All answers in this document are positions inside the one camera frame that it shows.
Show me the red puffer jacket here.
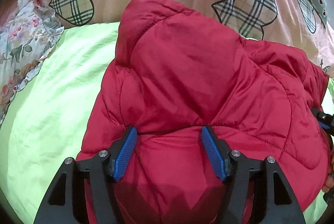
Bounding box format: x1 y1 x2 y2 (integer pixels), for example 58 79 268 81
78 0 331 223

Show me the person's right hand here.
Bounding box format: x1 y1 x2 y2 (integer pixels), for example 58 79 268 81
321 151 334 193

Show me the green bed sheet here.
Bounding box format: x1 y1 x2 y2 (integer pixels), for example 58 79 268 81
0 21 334 224

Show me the floral ruffled pillow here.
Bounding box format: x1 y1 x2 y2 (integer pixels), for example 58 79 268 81
1 0 65 122

